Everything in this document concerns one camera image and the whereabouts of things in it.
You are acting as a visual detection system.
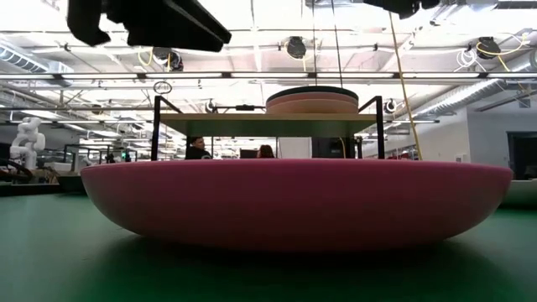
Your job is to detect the long ceiling light bar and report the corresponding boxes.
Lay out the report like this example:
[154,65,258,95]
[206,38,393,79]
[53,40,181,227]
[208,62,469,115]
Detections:
[0,71,537,81]

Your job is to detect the large magenta pink plate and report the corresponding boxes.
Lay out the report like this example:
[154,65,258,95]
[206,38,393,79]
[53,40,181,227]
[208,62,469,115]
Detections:
[80,158,514,253]

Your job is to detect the white plate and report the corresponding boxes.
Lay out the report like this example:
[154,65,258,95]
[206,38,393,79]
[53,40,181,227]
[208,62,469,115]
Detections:
[498,179,537,210]

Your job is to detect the tan orange plate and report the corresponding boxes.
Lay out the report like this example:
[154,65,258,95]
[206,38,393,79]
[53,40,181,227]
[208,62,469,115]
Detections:
[266,98,360,116]

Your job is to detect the black cabinet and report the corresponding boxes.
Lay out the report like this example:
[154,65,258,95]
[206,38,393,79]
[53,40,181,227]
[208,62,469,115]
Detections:
[310,137,357,160]

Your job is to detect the black plate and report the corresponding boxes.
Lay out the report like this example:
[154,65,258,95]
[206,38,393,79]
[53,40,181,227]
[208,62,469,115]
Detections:
[265,85,360,99]

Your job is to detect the yellow hanging cable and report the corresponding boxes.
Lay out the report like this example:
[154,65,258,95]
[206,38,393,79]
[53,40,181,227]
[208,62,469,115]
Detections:
[388,12,423,161]

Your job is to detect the thin black hanging cable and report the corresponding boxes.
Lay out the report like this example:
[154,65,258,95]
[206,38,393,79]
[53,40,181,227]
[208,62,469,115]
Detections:
[330,0,345,88]

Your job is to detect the wooden shelf with black legs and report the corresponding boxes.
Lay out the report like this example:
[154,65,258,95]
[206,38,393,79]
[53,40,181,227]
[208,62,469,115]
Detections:
[149,95,386,161]

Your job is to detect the black frame workstation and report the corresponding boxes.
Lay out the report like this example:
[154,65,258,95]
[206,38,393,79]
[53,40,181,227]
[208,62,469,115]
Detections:
[62,144,139,165]

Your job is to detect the black ceiling cable reel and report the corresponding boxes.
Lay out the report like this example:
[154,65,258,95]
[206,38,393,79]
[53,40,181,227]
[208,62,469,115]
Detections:
[476,36,501,60]
[150,45,185,72]
[284,36,308,60]

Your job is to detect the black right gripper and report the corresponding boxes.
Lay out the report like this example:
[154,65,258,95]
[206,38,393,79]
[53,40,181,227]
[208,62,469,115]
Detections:
[362,0,441,20]

